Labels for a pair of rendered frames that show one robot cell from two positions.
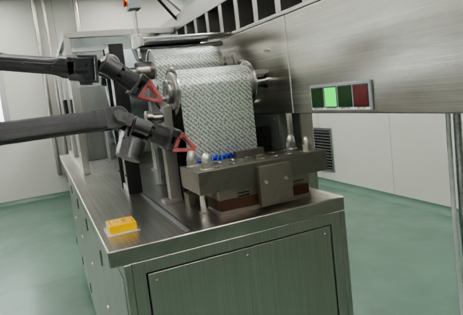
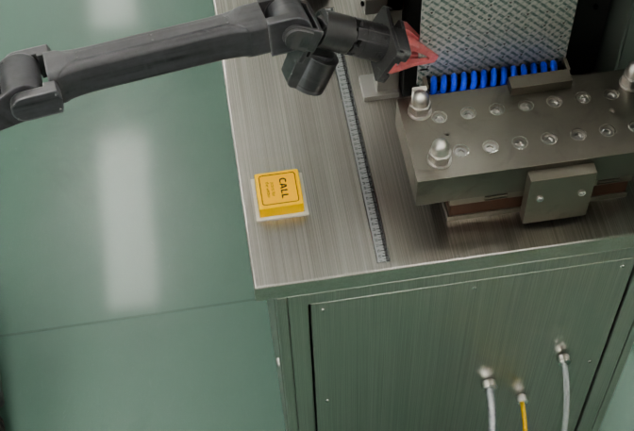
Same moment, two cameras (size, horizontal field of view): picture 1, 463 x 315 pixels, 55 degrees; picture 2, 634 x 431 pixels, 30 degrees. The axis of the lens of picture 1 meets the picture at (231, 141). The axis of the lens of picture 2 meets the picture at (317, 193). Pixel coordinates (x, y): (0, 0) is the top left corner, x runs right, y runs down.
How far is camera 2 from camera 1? 119 cm
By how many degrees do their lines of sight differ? 50
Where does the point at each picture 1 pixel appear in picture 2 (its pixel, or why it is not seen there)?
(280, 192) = (561, 207)
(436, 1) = not seen: outside the picture
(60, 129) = (186, 64)
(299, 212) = (583, 247)
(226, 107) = not seen: outside the picture
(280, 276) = (522, 305)
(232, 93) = not seen: outside the picture
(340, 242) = not seen: outside the picture
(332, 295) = (606, 322)
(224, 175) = (466, 182)
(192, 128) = (437, 29)
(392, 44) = not seen: outside the picture
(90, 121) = (240, 46)
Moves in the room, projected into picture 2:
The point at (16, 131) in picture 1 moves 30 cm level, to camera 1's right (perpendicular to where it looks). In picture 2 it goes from (112, 76) to (324, 114)
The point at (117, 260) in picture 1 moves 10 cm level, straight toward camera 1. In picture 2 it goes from (267, 294) to (268, 354)
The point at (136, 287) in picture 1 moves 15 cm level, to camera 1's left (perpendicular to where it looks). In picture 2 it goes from (291, 315) to (200, 296)
